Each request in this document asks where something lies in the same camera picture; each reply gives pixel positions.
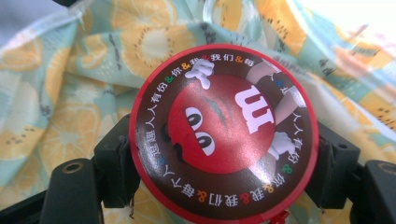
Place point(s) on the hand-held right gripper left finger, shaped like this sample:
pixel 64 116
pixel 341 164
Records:
pixel 113 161

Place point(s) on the round red candy tin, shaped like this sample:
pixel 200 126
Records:
pixel 224 137

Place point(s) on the lemon print fabric bag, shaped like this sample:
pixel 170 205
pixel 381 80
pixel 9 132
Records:
pixel 77 93

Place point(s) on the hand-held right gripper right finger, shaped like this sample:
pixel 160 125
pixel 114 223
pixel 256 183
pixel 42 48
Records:
pixel 334 165

